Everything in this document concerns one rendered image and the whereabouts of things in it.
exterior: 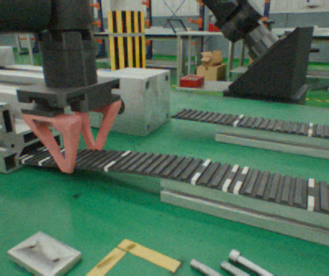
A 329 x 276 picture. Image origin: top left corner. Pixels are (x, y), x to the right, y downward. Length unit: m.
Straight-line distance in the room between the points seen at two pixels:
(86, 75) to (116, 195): 0.13
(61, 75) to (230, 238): 0.23
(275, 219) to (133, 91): 0.29
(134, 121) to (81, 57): 0.20
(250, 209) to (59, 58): 0.24
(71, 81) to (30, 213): 0.14
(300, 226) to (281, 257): 0.04
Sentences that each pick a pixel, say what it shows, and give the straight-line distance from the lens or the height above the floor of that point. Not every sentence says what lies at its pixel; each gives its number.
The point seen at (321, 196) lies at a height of 0.81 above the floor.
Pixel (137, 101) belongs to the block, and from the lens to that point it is 0.48.
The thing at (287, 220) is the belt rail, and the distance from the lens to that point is 0.29.
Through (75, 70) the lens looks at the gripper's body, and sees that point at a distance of 0.33.
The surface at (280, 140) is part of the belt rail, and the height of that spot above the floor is 0.79.
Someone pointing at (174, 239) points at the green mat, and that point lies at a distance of 0.27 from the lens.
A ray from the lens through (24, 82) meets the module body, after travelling 0.64.
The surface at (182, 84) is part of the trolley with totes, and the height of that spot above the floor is 0.30.
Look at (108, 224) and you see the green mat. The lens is 0.29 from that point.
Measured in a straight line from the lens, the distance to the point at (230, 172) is 0.31.
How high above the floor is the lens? 0.95
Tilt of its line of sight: 21 degrees down
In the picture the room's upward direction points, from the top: 1 degrees counter-clockwise
